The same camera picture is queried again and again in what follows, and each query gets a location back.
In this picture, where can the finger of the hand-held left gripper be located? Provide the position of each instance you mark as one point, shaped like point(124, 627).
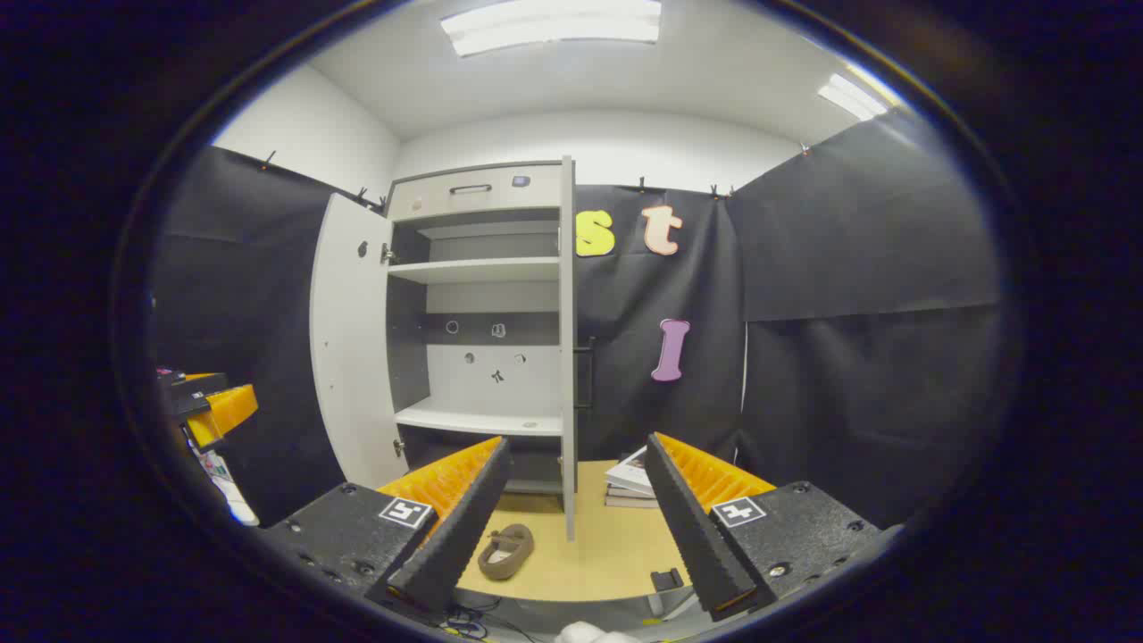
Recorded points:
point(223, 415)
point(196, 391)

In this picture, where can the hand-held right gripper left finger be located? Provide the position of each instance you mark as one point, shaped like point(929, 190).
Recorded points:
point(464, 527)

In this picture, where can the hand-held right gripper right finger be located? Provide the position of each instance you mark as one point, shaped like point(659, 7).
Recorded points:
point(688, 527)

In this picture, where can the brown fuzzy shoe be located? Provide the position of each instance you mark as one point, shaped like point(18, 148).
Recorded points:
point(509, 545)

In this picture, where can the white cabinet door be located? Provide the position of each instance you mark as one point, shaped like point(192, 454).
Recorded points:
point(568, 357)
point(353, 357)

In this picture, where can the white grey shoe cabinet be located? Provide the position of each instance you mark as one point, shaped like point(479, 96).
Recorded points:
point(487, 268)

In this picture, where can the grey cabinet drawer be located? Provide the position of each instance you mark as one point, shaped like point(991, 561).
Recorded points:
point(429, 192)

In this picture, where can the small black table clamp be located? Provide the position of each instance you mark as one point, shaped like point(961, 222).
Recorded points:
point(667, 579)

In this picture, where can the thin grey book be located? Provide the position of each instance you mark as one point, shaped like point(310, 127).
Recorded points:
point(625, 503)
point(625, 493)

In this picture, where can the white portrait cover book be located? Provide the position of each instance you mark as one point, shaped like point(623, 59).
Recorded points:
point(636, 471)

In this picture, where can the printed white paper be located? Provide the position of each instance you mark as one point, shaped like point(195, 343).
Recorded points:
point(228, 491)

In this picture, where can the white rounded object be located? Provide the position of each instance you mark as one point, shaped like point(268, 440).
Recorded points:
point(589, 634)

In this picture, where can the black backdrop cloth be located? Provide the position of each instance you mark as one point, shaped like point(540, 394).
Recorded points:
point(848, 357)

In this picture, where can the small ceiling light panel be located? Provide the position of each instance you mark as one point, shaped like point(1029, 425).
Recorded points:
point(850, 96)

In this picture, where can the long ceiling light panel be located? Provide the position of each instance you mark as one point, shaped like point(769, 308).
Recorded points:
point(554, 25)

